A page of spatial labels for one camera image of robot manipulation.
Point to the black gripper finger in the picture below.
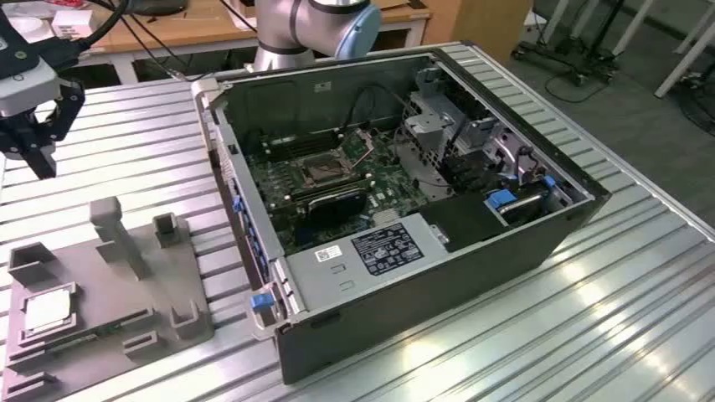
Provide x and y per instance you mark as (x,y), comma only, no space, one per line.
(11,144)
(69,109)

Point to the silver CPU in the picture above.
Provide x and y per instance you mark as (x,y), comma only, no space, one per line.
(50,310)

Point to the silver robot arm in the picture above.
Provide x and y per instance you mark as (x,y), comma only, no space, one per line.
(313,29)

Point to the blue expansion slot tab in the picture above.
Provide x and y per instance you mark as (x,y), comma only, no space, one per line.
(235,203)

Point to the CPU socket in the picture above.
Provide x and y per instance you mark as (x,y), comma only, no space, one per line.
(327,169)

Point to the white cardboard box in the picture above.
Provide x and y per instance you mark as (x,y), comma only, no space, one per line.
(73,21)

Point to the wooden desk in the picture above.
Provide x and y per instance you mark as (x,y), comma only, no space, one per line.
(185,29)

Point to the grey parts rack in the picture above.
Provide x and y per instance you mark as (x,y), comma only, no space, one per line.
(129,301)

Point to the green RAM stick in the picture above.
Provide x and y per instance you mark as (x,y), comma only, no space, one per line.
(103,331)

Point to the black graphics card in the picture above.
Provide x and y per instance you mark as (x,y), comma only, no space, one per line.
(338,207)

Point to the thin metal locking lever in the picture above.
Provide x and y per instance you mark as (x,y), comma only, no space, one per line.
(365,156)

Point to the blue plastic case latch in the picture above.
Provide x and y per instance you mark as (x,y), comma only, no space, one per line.
(263,302)

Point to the green motherboard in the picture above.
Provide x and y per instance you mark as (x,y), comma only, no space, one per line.
(391,184)

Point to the grey power supply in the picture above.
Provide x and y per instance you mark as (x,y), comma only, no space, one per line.
(325,285)

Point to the small silver heatsink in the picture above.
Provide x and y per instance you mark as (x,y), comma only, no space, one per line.
(386,217)

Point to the grey metal drive cage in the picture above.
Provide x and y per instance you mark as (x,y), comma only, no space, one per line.
(430,125)

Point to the wooden cabinet panel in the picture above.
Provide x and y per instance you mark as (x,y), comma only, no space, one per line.
(486,21)

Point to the black open PC case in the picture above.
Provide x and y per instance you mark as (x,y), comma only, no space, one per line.
(425,301)

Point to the small blue clip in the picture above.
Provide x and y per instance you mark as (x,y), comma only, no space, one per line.
(546,182)

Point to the black rolling stand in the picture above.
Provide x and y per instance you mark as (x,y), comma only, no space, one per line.
(601,46)

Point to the white table leg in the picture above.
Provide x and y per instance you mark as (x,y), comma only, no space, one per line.
(682,69)
(634,27)

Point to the grey wrist camera housing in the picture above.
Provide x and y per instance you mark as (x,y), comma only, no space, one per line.
(29,92)

